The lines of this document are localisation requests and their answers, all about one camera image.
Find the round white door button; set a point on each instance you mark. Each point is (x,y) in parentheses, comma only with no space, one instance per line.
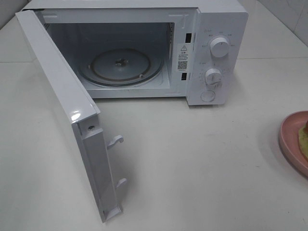
(208,96)

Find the white timer knob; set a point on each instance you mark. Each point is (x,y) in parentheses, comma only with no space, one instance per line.
(213,76)

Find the white microwave door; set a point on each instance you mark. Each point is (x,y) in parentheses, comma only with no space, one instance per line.
(76,113)

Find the pink plate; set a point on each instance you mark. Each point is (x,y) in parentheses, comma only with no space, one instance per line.
(289,143)

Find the sandwich with cheese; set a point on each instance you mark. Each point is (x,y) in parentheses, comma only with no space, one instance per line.
(303,140)

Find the glass turntable tray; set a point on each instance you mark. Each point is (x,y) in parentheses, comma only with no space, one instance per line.
(121,67)

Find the white warning label sticker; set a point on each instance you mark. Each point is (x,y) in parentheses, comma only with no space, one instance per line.
(183,56)

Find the white microwave oven body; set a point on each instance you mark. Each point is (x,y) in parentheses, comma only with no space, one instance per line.
(84,28)

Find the upper white control knob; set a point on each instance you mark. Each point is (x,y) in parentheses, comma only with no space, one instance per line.
(219,46)

